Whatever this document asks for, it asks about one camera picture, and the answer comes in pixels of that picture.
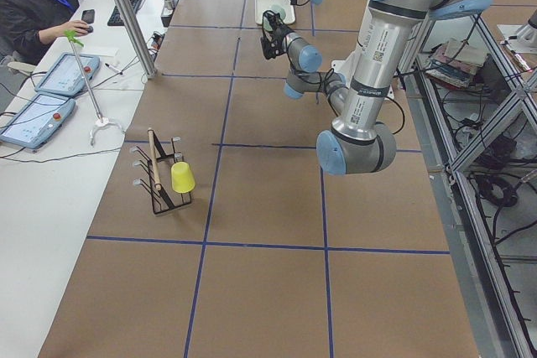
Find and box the pale green cup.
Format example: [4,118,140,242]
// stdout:
[270,4,289,23]

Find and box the cream bear tray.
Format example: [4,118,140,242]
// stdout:
[254,0,296,25]

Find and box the metal cup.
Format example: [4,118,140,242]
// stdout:
[162,0,175,16]

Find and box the yellow cup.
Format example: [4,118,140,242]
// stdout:
[170,161,196,194]

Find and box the black keyboard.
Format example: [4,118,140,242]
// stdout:
[107,0,151,28]

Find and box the stack of books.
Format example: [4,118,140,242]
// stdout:
[425,39,487,88]

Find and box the black smartphone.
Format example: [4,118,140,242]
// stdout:
[81,9,95,24]

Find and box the reacher grabber stick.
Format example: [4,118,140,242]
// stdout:
[64,29,125,147]

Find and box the upper teach pendant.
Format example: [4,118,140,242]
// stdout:
[35,52,101,97]

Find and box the teach pendant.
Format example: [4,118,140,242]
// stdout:
[1,92,76,151]
[35,52,101,97]

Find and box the seated person in black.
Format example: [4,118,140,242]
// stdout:
[1,0,91,65]

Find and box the lower teach pendant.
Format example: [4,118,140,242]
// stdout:
[1,92,76,151]

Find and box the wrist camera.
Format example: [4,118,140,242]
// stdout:
[260,10,282,60]

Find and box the aluminium frame post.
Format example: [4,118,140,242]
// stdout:
[114,0,157,80]

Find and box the black wire cup rack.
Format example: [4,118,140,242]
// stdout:
[129,127,194,215]

